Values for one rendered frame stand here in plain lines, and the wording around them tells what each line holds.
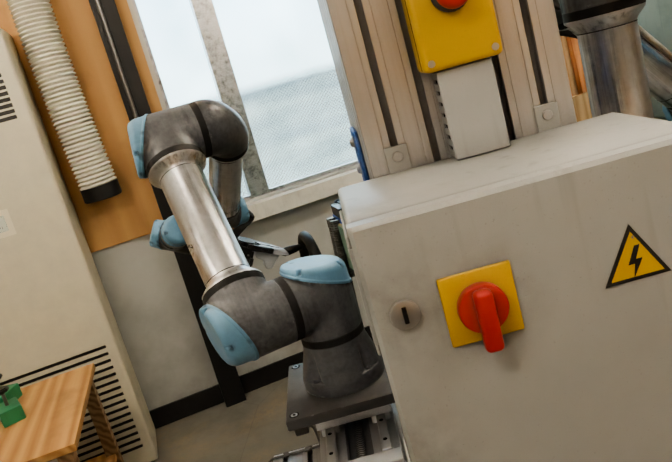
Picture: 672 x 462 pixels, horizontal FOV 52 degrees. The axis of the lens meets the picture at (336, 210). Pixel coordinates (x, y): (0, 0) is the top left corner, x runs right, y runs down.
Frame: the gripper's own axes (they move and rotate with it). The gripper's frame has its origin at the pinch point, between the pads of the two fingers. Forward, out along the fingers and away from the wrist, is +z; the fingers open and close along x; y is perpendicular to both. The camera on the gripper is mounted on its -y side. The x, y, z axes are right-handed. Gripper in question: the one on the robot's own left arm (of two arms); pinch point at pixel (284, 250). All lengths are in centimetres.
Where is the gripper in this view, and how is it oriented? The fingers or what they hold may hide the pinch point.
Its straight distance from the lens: 187.8
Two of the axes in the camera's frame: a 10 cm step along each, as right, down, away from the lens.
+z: 9.4, 2.1, 2.7
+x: 2.4, 1.5, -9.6
